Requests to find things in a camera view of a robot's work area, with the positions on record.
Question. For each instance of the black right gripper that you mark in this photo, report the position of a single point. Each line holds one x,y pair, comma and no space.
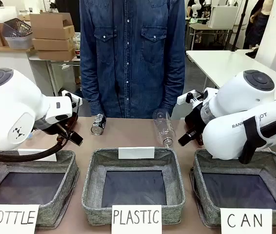
194,122

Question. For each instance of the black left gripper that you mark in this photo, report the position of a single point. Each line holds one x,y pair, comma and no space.
67,122

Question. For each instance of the large clear plastic bottle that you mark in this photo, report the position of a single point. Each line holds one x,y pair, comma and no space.
163,126

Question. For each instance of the crushed black drink can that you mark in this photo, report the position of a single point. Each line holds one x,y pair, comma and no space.
98,125

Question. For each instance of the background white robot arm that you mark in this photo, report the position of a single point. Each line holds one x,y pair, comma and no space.
195,7

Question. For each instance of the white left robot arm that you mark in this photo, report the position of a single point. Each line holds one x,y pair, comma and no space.
8,109

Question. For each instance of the person's right forearm denim sleeve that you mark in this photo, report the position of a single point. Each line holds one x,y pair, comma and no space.
87,85

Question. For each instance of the person's left forearm denim sleeve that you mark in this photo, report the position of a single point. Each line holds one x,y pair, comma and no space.
175,83

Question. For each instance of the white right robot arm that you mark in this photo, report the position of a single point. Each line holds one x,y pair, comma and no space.
235,102

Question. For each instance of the grey basket with bottle sign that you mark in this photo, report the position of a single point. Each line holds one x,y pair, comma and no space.
71,175

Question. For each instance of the grey basket with can sign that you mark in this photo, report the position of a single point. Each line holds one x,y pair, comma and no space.
197,185

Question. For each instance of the grey basket with plastic sign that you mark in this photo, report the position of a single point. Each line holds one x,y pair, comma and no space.
91,185

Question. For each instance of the black mesh basket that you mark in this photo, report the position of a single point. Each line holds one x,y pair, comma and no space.
17,28

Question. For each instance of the white CAN paper sign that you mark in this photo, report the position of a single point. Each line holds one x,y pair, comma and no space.
246,220

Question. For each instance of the blank white card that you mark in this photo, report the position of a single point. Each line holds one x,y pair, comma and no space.
47,157
136,153

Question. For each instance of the white side table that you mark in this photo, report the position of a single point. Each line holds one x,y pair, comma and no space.
225,63

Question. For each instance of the flat closed cardboard box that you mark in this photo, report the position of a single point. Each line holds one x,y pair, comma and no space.
56,54
52,44

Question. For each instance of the white cabinet desk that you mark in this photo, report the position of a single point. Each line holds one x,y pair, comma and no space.
6,61

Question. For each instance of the person torso in denim shirt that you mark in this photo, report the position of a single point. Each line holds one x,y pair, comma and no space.
130,61

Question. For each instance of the clear plastic storage bin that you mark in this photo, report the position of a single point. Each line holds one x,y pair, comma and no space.
18,42

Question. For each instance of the background work table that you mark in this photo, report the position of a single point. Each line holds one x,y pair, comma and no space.
208,26

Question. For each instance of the open cardboard box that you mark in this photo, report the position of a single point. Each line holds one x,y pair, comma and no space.
52,24

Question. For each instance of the black tripod pole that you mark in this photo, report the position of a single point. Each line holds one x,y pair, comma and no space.
241,24

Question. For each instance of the white background box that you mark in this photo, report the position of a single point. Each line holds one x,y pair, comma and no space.
222,17

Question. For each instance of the white BOTTLE paper sign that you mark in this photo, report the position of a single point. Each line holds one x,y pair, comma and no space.
11,219

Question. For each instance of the white PLASTIC paper sign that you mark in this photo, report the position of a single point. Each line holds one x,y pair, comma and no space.
136,219

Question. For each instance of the background person in dark clothes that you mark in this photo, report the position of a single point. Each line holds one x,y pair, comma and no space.
256,24

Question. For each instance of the white foam box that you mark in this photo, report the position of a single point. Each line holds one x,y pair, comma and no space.
5,14

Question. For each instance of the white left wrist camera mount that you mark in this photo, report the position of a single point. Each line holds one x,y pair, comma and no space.
72,98

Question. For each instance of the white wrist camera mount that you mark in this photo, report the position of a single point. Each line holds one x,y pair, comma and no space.
184,98
72,98

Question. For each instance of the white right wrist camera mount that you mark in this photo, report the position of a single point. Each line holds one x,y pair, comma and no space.
184,98

